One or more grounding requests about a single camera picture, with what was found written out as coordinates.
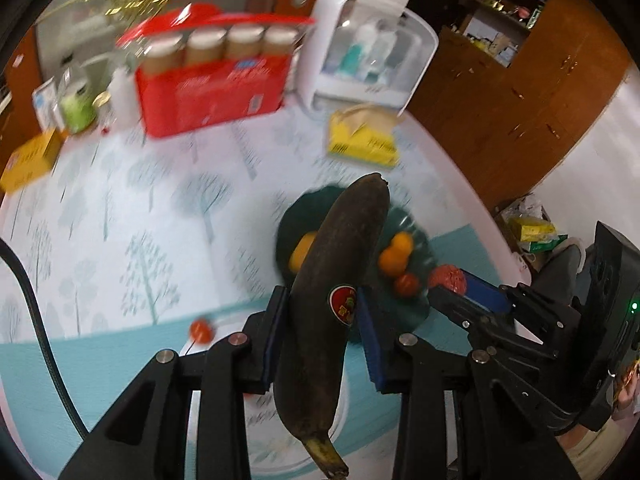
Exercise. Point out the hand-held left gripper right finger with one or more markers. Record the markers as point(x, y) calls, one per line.
point(372, 345)

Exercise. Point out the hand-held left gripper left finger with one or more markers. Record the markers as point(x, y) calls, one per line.
point(274, 340)

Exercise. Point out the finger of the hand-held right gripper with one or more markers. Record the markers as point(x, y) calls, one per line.
point(487, 290)
point(460, 310)

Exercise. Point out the small dark red fruit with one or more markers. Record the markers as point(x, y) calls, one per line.
point(446, 276)

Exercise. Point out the red tomato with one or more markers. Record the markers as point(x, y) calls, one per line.
point(406, 284)

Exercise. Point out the tangerine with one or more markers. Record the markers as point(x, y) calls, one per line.
point(391, 263)

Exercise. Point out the white leaf-print plate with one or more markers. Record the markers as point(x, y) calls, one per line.
point(265, 425)

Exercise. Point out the medium orange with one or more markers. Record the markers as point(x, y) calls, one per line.
point(402, 243)

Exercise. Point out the large yellow orange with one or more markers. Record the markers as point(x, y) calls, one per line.
point(301, 255)

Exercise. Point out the dark overripe banana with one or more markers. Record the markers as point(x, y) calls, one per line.
point(345, 240)

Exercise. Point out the dark green wavy plate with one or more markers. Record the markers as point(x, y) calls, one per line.
point(305, 215)

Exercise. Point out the person's grey trouser leg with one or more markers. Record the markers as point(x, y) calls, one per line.
point(557, 270)

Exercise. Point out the yellow green boxes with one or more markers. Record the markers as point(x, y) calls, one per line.
point(532, 232)

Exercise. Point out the cherry tomato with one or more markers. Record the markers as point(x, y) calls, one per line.
point(201, 330)

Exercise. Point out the tree-print tablecloth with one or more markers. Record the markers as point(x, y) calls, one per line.
point(150, 210)

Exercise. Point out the yellow tissue box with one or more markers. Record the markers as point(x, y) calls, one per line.
point(362, 140)

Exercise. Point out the wooden cabinet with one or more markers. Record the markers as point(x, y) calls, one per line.
point(550, 85)

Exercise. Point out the red pack of paper cups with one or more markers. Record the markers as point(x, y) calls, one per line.
point(210, 95)

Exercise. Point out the white squeeze wash bottle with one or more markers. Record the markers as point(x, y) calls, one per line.
point(122, 100)

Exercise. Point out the small glass jar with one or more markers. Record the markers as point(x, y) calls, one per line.
point(102, 107)

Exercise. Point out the white cosmetics organizer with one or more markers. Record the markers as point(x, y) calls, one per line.
point(325, 35)

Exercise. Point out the green label glass bottle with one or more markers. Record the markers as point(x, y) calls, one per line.
point(77, 110)

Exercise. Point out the yellow tin box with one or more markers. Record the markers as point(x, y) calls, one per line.
point(30, 160)

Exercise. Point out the white carton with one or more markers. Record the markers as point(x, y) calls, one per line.
point(46, 105)

